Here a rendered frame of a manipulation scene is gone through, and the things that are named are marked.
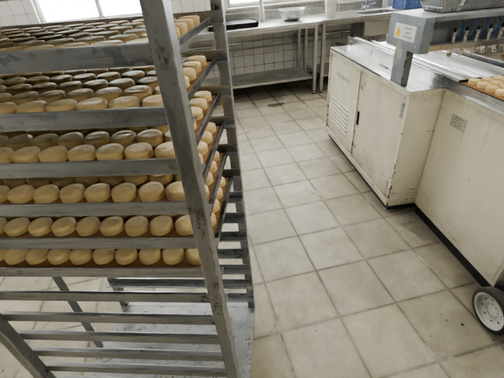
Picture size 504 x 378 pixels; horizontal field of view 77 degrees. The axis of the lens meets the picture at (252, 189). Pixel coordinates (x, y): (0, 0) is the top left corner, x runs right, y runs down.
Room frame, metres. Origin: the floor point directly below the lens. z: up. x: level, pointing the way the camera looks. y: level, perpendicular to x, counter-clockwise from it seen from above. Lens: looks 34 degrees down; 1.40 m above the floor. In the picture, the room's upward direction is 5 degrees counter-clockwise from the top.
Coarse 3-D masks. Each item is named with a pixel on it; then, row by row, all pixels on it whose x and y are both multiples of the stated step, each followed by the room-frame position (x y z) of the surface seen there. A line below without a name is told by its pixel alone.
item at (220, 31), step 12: (216, 0) 0.89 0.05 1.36; (216, 36) 0.89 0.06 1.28; (216, 48) 0.89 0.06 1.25; (228, 48) 0.91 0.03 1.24; (228, 60) 0.89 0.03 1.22; (228, 72) 0.89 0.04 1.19; (228, 108) 0.89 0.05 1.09; (228, 132) 0.89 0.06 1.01; (240, 168) 0.90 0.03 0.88; (240, 180) 0.89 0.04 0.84; (240, 204) 0.89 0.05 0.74; (240, 228) 0.89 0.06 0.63; (252, 288) 0.89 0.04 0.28
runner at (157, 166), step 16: (96, 160) 0.49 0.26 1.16; (112, 160) 0.48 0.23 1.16; (128, 160) 0.48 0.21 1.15; (144, 160) 0.48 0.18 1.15; (160, 160) 0.48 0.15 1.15; (0, 176) 0.51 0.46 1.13; (16, 176) 0.51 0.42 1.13; (32, 176) 0.50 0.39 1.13; (48, 176) 0.50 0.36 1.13; (64, 176) 0.50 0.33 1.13
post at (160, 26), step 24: (144, 0) 0.44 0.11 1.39; (168, 0) 0.46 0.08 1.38; (168, 24) 0.44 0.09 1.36; (168, 48) 0.44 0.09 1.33; (168, 72) 0.44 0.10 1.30; (168, 96) 0.44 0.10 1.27; (168, 120) 0.44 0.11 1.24; (192, 120) 0.46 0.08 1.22; (192, 144) 0.44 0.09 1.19; (192, 168) 0.44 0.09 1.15; (192, 192) 0.44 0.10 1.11; (192, 216) 0.44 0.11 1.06; (216, 264) 0.44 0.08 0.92; (216, 288) 0.44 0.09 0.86; (216, 312) 0.44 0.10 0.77
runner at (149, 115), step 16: (32, 112) 0.50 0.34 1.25; (48, 112) 0.49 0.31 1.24; (64, 112) 0.49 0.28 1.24; (80, 112) 0.49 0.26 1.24; (96, 112) 0.48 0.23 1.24; (112, 112) 0.48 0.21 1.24; (128, 112) 0.48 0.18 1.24; (144, 112) 0.48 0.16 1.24; (160, 112) 0.47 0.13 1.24; (0, 128) 0.50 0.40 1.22; (16, 128) 0.50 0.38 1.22; (32, 128) 0.50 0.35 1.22; (48, 128) 0.50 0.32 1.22; (64, 128) 0.49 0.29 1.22; (80, 128) 0.49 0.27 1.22
